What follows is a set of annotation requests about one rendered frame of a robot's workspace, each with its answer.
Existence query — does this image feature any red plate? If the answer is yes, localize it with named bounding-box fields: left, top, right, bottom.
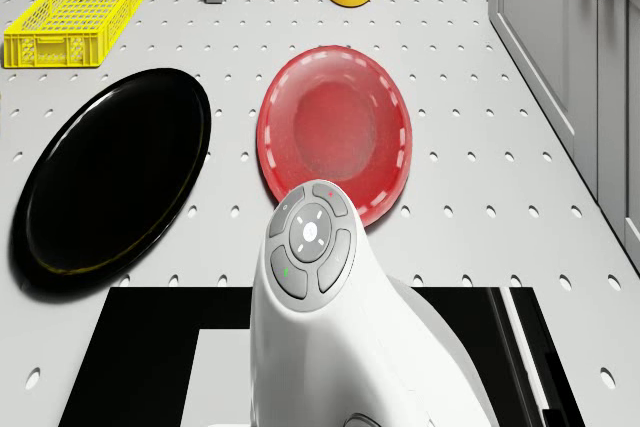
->
left=256, top=45, right=413, bottom=229

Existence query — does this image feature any black plate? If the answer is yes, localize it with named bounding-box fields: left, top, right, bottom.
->
left=10, top=67, right=214, bottom=294

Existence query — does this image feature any black stove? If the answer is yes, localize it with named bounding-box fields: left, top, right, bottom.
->
left=57, top=286, right=587, bottom=427

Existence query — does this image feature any white cabinet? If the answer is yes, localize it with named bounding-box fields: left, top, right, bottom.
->
left=487, top=0, right=640, bottom=274

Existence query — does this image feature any yellow basket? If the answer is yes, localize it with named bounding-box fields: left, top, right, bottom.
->
left=3, top=0, right=168, bottom=70

